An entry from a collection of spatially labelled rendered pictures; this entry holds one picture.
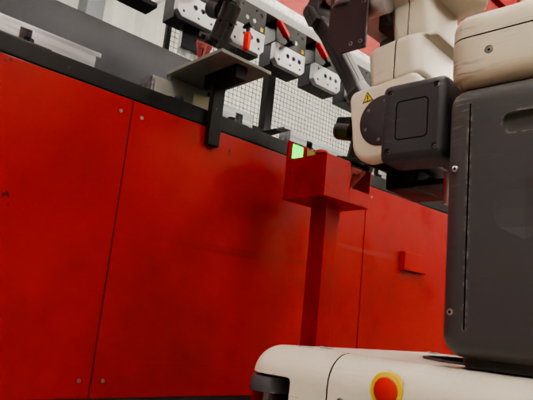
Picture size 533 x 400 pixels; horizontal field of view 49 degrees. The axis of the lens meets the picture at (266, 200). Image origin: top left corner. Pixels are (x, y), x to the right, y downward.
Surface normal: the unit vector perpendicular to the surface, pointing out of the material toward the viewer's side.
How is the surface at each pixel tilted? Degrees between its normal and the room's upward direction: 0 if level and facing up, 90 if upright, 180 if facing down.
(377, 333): 90
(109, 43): 90
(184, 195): 90
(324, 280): 90
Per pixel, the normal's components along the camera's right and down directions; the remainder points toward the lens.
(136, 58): 0.68, -0.08
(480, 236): -0.67, -0.21
